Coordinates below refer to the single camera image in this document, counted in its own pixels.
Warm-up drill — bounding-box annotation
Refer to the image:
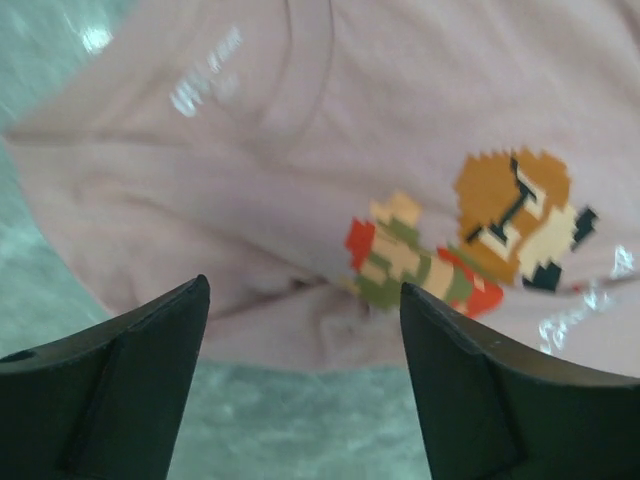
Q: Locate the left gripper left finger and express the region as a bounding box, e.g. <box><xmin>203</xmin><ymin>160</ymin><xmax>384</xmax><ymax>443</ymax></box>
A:
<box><xmin>1</xmin><ymin>275</ymin><xmax>210</xmax><ymax>480</ymax></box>

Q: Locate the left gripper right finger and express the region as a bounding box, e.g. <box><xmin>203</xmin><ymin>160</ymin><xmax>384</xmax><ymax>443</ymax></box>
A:
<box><xmin>400</xmin><ymin>283</ymin><xmax>639</xmax><ymax>480</ymax></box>

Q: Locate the pink graphic t-shirt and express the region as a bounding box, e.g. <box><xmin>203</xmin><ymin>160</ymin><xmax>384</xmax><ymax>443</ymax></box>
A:
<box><xmin>5</xmin><ymin>1</ymin><xmax>639</xmax><ymax>376</ymax></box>

